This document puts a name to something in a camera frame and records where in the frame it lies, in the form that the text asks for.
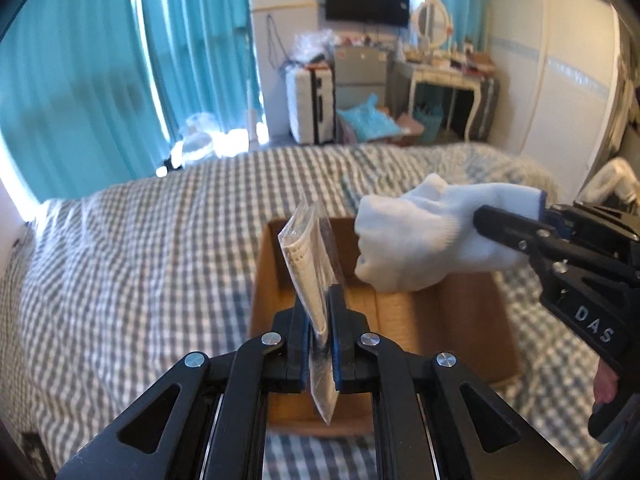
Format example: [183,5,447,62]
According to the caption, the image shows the brown cardboard box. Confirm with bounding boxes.
[268,218,521,438]

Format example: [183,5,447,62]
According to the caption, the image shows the packaged white face masks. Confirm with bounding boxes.
[278,200,341,425]

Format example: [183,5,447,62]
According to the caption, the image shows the person right hand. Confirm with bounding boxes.
[593,360,620,404]

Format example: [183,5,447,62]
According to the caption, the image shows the white dressing table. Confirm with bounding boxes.
[386,61,500,142]

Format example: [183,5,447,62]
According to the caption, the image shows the white wardrobe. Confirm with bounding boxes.
[487,0,620,200]

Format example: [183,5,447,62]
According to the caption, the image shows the checkered bed sheet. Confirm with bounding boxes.
[0,142,609,480]

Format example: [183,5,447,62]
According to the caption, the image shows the blue plastic bag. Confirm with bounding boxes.
[337,93,402,143]

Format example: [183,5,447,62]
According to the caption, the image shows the oval vanity mirror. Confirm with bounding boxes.
[411,0,452,51]

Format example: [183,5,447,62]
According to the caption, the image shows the grey cabinet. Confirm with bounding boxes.
[333,46,387,110]

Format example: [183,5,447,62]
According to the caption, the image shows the white suitcase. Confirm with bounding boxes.
[285,66,335,145]

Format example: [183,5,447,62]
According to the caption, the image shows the white plastic bags by window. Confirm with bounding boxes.
[163,113,269,172]

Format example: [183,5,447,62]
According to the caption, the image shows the left teal curtain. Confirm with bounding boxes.
[1,0,169,202]

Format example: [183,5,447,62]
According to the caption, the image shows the middle teal curtain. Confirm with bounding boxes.
[141,0,262,140]

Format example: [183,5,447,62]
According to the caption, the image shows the black wall television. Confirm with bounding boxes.
[324,0,410,28]

